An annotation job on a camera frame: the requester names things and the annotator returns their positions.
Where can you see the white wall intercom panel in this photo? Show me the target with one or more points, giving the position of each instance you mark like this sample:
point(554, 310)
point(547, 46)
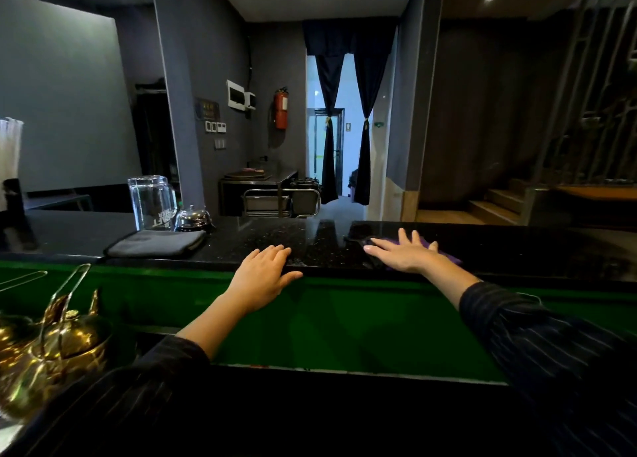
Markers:
point(236, 95)

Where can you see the wooden staircase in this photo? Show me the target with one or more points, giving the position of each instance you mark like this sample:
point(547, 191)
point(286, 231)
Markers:
point(492, 208)

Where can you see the red fire extinguisher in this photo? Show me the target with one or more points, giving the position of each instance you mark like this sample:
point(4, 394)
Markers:
point(281, 109)

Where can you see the person's left middle finger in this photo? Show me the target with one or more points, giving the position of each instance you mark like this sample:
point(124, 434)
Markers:
point(272, 255)

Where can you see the person's right thumb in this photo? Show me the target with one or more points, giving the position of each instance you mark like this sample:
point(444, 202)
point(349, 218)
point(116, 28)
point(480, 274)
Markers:
point(377, 253)

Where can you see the person's left thumb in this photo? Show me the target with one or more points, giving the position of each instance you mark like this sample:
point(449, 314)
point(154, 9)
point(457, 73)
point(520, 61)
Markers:
point(291, 278)

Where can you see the person's left hand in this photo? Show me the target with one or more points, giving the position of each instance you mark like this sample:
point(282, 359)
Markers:
point(259, 280)

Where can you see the person's right little finger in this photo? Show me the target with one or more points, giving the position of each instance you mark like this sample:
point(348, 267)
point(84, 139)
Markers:
point(433, 246)

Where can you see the silver call bell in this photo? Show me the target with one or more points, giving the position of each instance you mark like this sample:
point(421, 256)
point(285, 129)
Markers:
point(193, 219)

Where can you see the person's left forearm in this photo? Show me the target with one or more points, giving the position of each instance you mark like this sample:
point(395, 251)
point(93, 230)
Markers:
point(209, 325)

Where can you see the clear glass mug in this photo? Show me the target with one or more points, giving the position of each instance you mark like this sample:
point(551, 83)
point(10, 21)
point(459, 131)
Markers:
point(151, 203)

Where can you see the golden teapot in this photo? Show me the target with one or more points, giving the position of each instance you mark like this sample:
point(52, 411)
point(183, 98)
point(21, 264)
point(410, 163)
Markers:
point(64, 342)
point(12, 322)

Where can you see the dark blue curtain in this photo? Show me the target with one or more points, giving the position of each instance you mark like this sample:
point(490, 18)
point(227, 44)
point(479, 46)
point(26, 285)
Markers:
point(328, 98)
point(369, 98)

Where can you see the person's left little finger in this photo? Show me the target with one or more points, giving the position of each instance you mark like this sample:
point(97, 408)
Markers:
point(250, 259)

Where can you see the metal stair railing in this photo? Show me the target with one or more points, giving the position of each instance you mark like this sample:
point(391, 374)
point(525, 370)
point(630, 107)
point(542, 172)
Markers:
point(592, 98)

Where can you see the purple cleaning cloth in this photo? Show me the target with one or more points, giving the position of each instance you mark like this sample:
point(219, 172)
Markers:
point(450, 257)

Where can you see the dark wall sign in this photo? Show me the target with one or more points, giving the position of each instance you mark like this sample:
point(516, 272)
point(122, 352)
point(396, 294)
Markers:
point(207, 109)

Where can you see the row of white wall switches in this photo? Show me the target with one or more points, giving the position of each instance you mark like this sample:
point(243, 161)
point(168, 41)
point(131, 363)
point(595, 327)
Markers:
point(215, 127)

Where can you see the bundle of white straws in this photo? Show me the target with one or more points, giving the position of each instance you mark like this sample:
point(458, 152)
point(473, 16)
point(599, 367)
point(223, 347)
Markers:
point(10, 148)

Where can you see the grey folded cloth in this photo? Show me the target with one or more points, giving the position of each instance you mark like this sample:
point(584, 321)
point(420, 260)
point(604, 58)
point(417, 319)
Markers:
point(154, 243)

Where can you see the round brown tray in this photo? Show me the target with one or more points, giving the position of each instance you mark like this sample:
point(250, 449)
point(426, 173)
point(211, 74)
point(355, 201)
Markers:
point(246, 175)

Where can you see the person's right middle finger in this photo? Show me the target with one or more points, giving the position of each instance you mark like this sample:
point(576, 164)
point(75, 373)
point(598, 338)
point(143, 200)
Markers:
point(403, 237)

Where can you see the person's right forearm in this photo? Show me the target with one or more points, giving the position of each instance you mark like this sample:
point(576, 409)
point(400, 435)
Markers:
point(448, 280)

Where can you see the dark metal side table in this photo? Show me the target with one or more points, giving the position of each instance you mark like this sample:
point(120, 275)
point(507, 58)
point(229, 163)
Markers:
point(231, 198)

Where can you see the metal frame chair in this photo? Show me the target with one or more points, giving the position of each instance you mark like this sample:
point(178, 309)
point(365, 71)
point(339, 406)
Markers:
point(278, 203)

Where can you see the person's right hand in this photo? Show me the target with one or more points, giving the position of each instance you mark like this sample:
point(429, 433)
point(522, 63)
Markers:
point(405, 257)

